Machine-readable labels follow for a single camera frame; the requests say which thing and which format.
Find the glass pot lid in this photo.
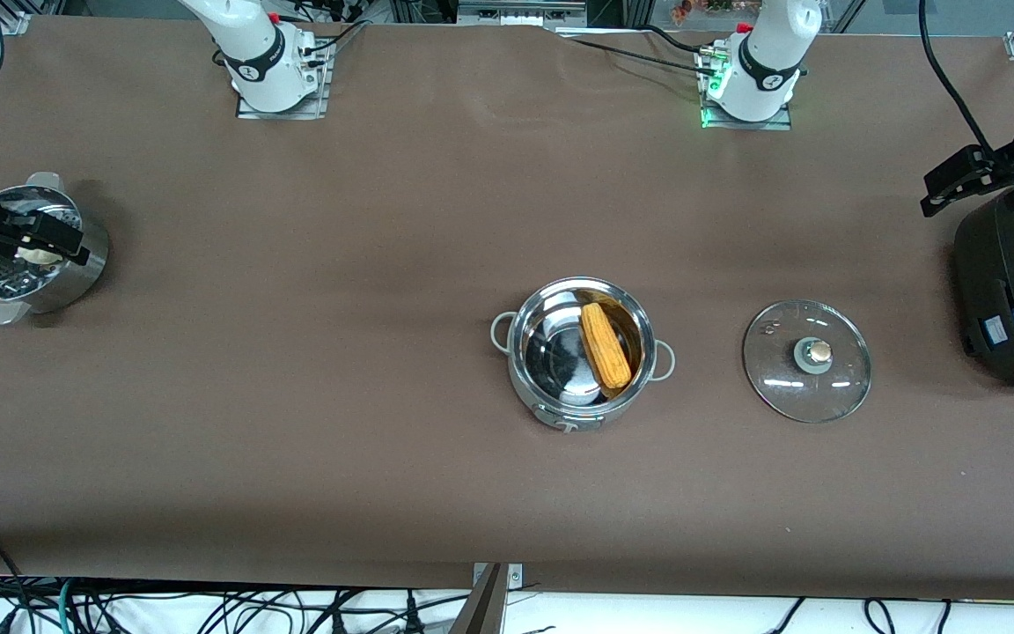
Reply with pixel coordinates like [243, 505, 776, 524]
[743, 299, 873, 424]

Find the yellow corn cob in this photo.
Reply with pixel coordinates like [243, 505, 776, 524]
[580, 302, 634, 390]

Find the steel steamer pot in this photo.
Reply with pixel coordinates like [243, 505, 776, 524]
[0, 172, 110, 327]

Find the stainless steel cooking pot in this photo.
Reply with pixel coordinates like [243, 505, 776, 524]
[490, 277, 676, 432]

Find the brown table mat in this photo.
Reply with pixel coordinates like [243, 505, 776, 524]
[0, 16, 1014, 601]

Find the orange floral object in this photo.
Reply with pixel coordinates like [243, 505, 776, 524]
[670, 0, 741, 24]

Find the grey power strip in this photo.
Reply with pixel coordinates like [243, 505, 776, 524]
[457, 0, 589, 27]

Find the dark metal bar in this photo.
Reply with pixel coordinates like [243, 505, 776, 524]
[450, 564, 508, 634]

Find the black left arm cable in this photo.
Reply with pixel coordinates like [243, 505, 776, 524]
[917, 0, 994, 152]

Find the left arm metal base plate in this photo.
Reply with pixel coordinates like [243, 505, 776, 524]
[701, 48, 794, 131]

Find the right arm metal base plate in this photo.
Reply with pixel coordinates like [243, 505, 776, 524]
[236, 35, 330, 120]

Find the black base cable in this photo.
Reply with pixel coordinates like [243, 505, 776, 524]
[553, 32, 719, 77]
[643, 25, 721, 57]
[300, 19, 373, 58]

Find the silver table bracket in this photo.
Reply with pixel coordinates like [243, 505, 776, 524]
[472, 562, 524, 589]

